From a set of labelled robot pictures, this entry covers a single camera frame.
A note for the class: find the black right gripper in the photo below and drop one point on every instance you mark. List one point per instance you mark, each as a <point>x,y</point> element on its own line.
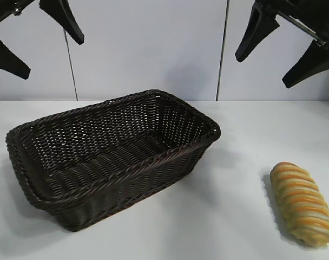
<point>310,16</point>

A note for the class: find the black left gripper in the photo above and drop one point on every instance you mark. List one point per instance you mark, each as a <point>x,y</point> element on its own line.
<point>2,9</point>

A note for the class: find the dark brown woven basket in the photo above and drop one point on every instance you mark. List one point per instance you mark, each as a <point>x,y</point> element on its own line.
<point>113,151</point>

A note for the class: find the long striped bread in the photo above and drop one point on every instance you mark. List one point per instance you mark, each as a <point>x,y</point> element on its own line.
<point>299,205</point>

